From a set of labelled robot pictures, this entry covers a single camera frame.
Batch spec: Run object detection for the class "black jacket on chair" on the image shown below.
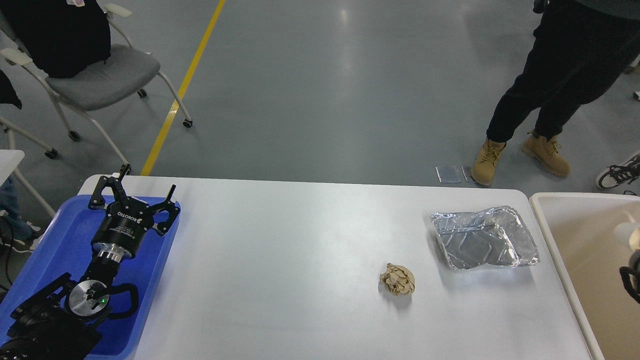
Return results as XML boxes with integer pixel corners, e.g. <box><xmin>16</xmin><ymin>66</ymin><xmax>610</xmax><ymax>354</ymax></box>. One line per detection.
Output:
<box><xmin>0</xmin><ymin>0</ymin><xmax>112</xmax><ymax>78</ymax></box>

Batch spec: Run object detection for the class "beige plastic bin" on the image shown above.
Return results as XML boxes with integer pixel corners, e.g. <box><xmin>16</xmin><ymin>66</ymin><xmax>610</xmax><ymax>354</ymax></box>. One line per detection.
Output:
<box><xmin>529</xmin><ymin>193</ymin><xmax>640</xmax><ymax>360</ymax></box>

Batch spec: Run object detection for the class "tan boot left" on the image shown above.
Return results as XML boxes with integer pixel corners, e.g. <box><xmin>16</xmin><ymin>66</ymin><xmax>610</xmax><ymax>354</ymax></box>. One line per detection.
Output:
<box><xmin>471</xmin><ymin>139</ymin><xmax>507</xmax><ymax>186</ymax></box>

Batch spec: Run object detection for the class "tan boot right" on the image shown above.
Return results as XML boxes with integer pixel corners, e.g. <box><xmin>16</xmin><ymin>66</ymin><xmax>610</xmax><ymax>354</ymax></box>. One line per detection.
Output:
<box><xmin>521</xmin><ymin>130</ymin><xmax>571</xmax><ymax>178</ymax></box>

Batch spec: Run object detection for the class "person in black trousers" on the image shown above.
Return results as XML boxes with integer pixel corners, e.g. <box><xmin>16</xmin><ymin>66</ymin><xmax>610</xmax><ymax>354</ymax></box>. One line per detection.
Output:
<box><xmin>486</xmin><ymin>0</ymin><xmax>640</xmax><ymax>142</ymax></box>

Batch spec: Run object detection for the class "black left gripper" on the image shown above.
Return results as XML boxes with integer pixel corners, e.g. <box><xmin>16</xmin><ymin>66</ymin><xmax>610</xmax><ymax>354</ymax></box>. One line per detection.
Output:
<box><xmin>88</xmin><ymin>164</ymin><xmax>181</xmax><ymax>260</ymax></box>

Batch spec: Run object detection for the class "clear floor plate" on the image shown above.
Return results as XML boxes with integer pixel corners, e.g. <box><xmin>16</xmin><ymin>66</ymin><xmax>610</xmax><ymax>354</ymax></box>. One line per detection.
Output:
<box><xmin>435</xmin><ymin>165</ymin><xmax>462</xmax><ymax>183</ymax></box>
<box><xmin>461</xmin><ymin>166</ymin><xmax>475</xmax><ymax>183</ymax></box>

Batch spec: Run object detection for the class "black white sneaker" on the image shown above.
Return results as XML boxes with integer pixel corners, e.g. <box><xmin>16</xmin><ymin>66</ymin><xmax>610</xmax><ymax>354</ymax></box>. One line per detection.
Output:
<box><xmin>595</xmin><ymin>153</ymin><xmax>640</xmax><ymax>189</ymax></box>

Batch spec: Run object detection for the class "tan boot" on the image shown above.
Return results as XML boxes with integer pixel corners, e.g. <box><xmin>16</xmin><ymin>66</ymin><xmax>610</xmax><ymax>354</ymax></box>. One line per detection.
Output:
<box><xmin>521</xmin><ymin>130</ymin><xmax>571</xmax><ymax>178</ymax></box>
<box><xmin>471</xmin><ymin>139</ymin><xmax>507</xmax><ymax>186</ymax></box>

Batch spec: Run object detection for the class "clear floor plate left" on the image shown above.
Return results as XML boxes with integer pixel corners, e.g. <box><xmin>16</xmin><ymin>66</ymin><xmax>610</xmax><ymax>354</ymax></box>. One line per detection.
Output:
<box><xmin>435</xmin><ymin>165</ymin><xmax>462</xmax><ymax>183</ymax></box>

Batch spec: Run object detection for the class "crumpled aluminium foil tray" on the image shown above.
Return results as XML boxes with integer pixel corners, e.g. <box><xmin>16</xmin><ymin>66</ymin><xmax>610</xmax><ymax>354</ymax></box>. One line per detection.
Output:
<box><xmin>430</xmin><ymin>205</ymin><xmax>540</xmax><ymax>271</ymax></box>

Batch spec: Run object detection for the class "crumpled brown paper ball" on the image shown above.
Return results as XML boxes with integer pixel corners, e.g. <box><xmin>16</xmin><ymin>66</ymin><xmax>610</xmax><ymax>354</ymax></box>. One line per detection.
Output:
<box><xmin>379</xmin><ymin>262</ymin><xmax>416</xmax><ymax>296</ymax></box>

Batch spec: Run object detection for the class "clear floor plate right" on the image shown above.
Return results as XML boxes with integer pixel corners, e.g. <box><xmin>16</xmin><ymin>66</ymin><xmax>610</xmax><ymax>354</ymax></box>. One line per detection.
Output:
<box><xmin>461</xmin><ymin>166</ymin><xmax>475</xmax><ymax>183</ymax></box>

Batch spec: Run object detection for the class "grey office chair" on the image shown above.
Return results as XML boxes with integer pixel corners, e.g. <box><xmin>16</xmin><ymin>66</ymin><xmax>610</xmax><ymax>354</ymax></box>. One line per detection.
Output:
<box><xmin>1</xmin><ymin>2</ymin><xmax>194</xmax><ymax>163</ymax></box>

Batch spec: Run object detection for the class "blue plastic tray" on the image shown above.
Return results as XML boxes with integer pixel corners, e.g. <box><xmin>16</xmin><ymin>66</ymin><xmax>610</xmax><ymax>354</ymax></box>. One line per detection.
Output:
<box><xmin>0</xmin><ymin>194</ymin><xmax>179</xmax><ymax>360</ymax></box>

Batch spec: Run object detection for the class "white paper cup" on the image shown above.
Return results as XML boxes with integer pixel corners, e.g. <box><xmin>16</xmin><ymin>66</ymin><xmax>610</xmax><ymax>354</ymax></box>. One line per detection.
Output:
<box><xmin>614</xmin><ymin>222</ymin><xmax>640</xmax><ymax>252</ymax></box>

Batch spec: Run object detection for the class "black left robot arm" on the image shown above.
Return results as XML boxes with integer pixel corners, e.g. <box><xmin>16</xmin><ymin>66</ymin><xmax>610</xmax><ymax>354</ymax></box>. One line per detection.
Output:
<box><xmin>1</xmin><ymin>166</ymin><xmax>181</xmax><ymax>360</ymax></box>

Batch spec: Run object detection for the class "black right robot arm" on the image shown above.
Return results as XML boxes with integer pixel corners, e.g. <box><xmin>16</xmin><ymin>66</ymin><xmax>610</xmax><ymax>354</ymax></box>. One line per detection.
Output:
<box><xmin>619</xmin><ymin>249</ymin><xmax>640</xmax><ymax>304</ymax></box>

